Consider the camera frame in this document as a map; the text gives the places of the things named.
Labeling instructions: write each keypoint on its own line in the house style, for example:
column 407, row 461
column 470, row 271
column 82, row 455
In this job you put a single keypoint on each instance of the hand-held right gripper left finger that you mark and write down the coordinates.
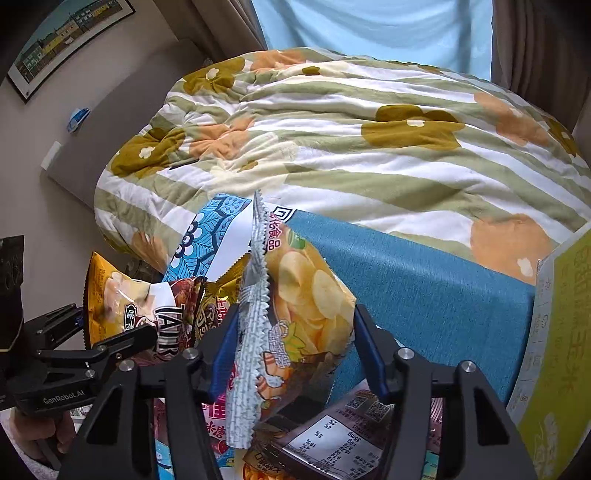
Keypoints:
column 225, row 355

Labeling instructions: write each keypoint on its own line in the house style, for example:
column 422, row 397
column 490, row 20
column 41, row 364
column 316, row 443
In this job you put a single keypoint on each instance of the person's left hand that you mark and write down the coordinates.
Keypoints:
column 39, row 438

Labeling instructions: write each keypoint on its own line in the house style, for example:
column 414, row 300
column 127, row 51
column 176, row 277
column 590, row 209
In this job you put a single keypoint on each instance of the brown curtain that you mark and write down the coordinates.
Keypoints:
column 540, row 46
column 221, row 23

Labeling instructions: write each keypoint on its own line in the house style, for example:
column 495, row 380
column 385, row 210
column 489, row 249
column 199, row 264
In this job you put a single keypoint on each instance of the yellow potato chip packet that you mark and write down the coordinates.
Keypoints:
column 304, row 295

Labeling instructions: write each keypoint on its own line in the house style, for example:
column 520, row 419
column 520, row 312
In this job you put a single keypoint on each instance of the brown snack packet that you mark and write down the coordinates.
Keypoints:
column 178, row 314

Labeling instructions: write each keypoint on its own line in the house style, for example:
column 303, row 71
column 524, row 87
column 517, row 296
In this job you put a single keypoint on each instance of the orange snack packet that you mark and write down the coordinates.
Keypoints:
column 258, row 468

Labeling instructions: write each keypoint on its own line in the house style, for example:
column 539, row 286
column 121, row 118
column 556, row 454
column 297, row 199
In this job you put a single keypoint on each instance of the light blue sheer curtain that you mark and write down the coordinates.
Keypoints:
column 369, row 27

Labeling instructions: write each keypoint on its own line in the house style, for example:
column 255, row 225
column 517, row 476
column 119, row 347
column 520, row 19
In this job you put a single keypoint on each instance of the golden snack packet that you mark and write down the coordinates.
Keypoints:
column 106, row 286

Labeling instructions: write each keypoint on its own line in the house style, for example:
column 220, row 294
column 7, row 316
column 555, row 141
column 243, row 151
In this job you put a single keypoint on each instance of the blue snack packet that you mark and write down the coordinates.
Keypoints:
column 165, row 461

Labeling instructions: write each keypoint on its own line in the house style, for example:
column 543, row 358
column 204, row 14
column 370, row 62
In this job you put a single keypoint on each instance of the dark packet with nutrition label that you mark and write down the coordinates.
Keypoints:
column 323, row 438

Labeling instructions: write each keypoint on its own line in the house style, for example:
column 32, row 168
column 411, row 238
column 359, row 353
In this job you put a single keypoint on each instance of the floral striped blanket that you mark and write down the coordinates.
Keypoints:
column 346, row 152

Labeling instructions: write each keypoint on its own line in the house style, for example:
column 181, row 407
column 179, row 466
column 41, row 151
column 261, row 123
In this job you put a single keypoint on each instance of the white wall switch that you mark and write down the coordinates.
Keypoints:
column 51, row 155

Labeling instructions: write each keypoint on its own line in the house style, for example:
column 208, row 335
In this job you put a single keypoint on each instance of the blue patterned tablecloth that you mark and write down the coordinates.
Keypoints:
column 415, row 295

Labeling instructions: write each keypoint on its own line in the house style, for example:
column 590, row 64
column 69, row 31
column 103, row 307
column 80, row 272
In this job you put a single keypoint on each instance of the small blue object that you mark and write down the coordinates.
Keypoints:
column 78, row 118

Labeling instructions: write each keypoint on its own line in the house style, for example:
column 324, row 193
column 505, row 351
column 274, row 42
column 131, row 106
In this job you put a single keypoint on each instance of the grey headboard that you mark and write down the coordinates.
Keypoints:
column 115, row 106

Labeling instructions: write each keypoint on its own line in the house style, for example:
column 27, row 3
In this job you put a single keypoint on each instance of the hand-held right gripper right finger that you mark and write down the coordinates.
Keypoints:
column 371, row 357

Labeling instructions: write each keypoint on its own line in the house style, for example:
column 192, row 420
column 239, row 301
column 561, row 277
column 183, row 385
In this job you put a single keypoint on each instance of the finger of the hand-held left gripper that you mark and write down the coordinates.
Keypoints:
column 60, row 323
column 124, row 344

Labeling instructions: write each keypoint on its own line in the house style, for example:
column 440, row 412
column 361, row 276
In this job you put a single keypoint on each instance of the framed wall picture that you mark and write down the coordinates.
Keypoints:
column 60, row 46

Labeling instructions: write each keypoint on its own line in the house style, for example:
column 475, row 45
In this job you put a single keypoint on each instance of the pink snack packet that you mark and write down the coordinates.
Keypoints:
column 217, row 424
column 434, row 429

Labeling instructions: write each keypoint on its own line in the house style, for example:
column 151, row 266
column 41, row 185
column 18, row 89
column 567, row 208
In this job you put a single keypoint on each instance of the green cardboard box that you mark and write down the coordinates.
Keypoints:
column 563, row 323

